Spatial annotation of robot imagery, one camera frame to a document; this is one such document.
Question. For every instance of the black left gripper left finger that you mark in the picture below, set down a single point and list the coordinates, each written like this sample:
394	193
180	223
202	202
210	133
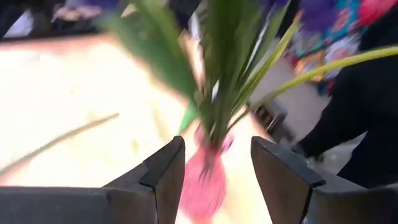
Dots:
161	186

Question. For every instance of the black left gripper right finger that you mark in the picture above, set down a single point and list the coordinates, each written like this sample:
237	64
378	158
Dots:
289	186

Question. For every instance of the pink ribbed glass vase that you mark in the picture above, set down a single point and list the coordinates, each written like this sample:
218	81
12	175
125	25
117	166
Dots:
203	186

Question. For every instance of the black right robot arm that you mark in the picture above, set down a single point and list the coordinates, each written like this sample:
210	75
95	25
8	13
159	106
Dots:
367	109

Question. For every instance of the purple floral patterned cloth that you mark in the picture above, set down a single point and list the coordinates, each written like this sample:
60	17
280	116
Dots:
326	31

